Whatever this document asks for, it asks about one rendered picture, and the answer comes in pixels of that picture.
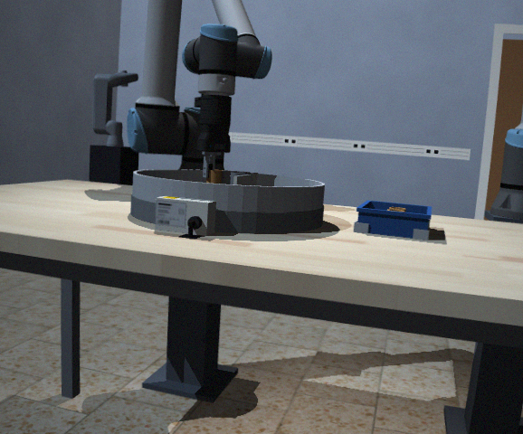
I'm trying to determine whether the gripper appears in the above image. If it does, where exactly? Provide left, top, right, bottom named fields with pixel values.
left=196, top=93, right=233, bottom=182

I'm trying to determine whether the grey turntable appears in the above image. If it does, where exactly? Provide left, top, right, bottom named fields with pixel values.
left=128, top=167, right=326, bottom=236

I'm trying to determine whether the blue crate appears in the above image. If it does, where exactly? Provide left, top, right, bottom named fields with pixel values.
left=356, top=200, right=433, bottom=240

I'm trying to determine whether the white control box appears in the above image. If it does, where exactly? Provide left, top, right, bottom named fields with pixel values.
left=153, top=195, right=218, bottom=240

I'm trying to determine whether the black box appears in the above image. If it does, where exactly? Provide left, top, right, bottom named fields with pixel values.
left=89, top=144, right=139, bottom=184

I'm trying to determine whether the grey jointed stand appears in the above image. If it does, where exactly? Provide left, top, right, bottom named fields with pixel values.
left=92, top=71, right=139, bottom=148

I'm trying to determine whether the wooden table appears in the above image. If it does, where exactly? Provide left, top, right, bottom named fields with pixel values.
left=0, top=179, right=523, bottom=399

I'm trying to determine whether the brown door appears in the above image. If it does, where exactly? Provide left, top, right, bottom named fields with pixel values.
left=485, top=38, right=523, bottom=212

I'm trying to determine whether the white wall rail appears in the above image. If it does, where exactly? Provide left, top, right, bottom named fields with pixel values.
left=229, top=132, right=471, bottom=162

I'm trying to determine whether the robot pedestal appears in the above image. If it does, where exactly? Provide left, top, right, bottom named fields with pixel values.
left=443, top=341, right=523, bottom=434
left=142, top=296, right=239, bottom=402

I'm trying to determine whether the white door frame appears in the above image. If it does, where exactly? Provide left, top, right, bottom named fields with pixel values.
left=473, top=23, right=523, bottom=221

